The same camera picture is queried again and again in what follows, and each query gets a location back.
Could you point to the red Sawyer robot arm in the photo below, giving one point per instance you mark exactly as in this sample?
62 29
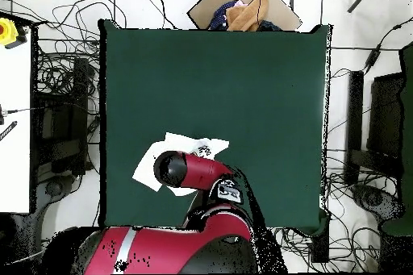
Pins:
203 171

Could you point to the black box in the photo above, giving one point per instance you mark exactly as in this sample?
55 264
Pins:
320 249

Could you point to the blue dotted garment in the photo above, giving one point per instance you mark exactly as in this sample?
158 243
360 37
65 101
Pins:
221 17

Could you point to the yellow emergency stop button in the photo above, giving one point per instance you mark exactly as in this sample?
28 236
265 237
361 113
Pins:
8 33

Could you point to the black ribbed strip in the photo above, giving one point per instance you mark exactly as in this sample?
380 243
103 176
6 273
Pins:
8 130

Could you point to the cardboard box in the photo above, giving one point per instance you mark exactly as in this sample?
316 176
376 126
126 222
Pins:
206 7

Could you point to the dark green table cloth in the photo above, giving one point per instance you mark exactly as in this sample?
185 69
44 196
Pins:
258 94

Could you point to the dark blue garment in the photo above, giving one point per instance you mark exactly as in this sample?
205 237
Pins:
269 26

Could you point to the orange towel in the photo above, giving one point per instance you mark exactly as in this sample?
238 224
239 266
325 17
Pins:
248 13

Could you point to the white printed t-shirt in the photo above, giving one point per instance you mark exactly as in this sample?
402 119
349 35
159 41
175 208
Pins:
145 168

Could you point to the white table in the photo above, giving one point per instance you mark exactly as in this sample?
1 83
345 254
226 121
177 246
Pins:
14 165

